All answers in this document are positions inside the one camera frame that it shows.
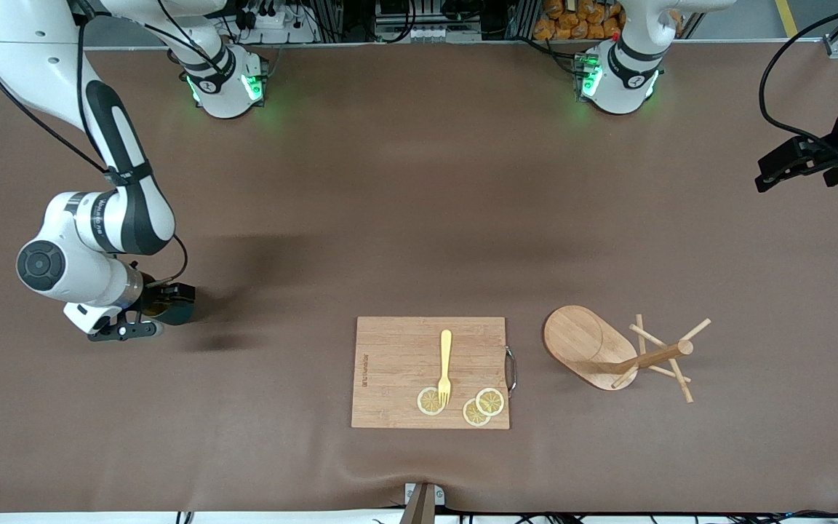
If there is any pile of orange bags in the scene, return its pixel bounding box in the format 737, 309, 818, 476
533, 0, 623, 41

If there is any wooden mug tree rack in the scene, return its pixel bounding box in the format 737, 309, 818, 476
543, 305, 712, 403

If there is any dark green mug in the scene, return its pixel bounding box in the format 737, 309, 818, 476
144, 298, 195, 327

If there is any grey metal table bracket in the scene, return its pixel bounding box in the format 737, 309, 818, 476
399, 483, 446, 524

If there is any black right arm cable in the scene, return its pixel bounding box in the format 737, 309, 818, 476
0, 0, 191, 288

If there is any white power strip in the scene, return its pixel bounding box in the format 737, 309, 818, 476
234, 6, 318, 43

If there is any wooden cutting board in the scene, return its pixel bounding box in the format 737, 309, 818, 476
351, 316, 519, 430

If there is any yellow plastic fork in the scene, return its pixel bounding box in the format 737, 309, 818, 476
437, 329, 454, 407

